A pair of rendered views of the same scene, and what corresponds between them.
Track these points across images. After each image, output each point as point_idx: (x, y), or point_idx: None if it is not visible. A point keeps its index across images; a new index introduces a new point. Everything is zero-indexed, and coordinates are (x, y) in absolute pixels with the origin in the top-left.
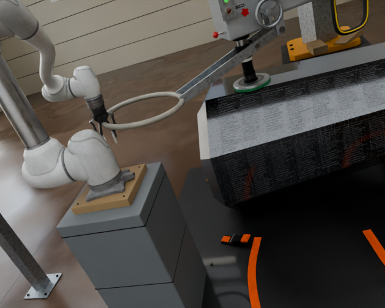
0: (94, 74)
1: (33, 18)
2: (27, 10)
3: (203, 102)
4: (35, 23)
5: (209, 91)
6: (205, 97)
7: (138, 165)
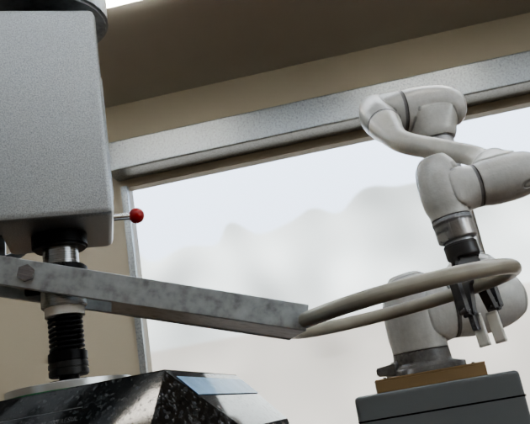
0: (418, 181)
1: (364, 124)
2: (361, 118)
3: (254, 405)
4: (366, 129)
5: (213, 377)
6: (237, 393)
7: (389, 378)
